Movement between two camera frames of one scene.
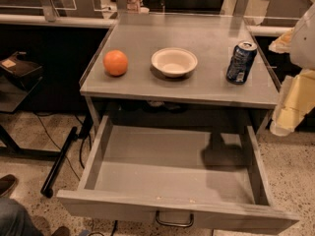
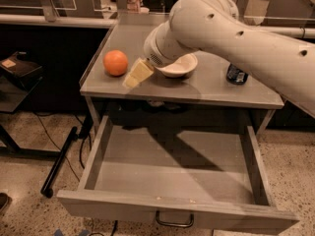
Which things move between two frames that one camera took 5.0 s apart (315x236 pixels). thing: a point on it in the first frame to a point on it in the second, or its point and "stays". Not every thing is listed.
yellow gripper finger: (295, 100) to (161, 47)
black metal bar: (47, 187) stays
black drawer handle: (171, 224) stays
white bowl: (174, 62) stays
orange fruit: (115, 62) stays
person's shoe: (7, 182) to (4, 201)
